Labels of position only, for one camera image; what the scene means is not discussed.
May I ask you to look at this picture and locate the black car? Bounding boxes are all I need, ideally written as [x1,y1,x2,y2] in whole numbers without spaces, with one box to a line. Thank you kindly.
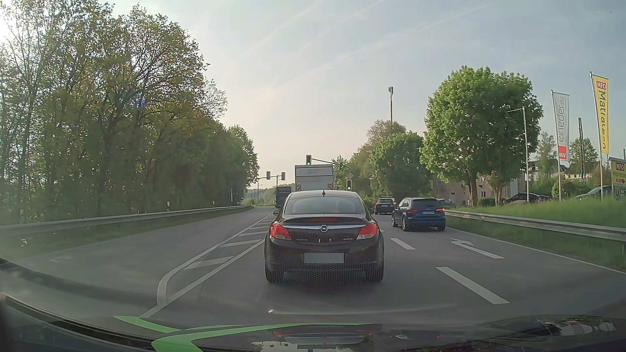
[264,190,385,284]

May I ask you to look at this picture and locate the lamp post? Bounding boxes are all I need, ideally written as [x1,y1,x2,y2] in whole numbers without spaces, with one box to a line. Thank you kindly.
[506,106,531,202]

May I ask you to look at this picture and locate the metal guard rail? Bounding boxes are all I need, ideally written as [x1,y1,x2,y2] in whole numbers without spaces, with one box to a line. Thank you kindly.
[444,209,626,254]
[0,204,254,239]

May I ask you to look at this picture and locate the dark pole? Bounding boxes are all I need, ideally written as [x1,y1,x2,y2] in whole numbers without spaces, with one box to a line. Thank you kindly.
[578,117,586,183]

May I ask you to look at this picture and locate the white banner flag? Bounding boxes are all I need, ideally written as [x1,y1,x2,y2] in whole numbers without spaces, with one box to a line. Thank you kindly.
[551,89,571,202]

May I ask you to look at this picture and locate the row of trees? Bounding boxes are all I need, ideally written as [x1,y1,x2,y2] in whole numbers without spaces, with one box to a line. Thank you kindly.
[0,0,260,226]

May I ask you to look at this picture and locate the road markings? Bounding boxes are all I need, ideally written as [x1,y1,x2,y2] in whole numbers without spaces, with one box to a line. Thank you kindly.
[113,213,626,334]

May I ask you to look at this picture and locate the yellow banner flag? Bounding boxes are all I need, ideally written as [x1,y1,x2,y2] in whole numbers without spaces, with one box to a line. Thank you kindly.
[589,71,610,201]

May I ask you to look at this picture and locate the parked dark car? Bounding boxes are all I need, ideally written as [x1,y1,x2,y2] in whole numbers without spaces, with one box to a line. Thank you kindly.
[502,192,552,205]
[575,185,626,200]

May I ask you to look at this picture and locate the large green tree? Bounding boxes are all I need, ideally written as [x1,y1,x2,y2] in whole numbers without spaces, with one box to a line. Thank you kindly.
[420,66,544,208]

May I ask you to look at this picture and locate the blue car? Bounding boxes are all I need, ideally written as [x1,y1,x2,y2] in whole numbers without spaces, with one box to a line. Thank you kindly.
[391,197,447,232]

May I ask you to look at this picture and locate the dark lorry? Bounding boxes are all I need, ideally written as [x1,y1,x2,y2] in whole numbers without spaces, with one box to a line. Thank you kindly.
[274,185,293,209]

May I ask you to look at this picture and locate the grey asphalt road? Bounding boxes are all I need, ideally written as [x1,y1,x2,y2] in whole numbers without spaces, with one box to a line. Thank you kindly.
[0,205,626,338]

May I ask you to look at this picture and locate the yellow billboard sign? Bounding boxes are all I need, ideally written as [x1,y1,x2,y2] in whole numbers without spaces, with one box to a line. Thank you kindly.
[609,157,626,200]

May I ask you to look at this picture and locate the grass verge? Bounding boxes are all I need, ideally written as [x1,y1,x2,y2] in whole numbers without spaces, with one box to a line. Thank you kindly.
[0,206,255,262]
[444,197,626,272]

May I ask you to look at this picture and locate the beige building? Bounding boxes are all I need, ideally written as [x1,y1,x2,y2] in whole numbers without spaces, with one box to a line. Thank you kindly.
[431,175,526,207]

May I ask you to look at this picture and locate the car's own bonnet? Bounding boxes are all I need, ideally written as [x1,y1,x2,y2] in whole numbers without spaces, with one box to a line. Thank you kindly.
[0,292,626,352]

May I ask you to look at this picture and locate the white box lorry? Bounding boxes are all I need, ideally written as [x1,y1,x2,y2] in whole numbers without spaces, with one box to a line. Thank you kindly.
[294,164,336,193]

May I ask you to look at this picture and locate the house with dark roof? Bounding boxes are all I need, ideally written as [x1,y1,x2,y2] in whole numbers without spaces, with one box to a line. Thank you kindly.
[563,160,603,183]

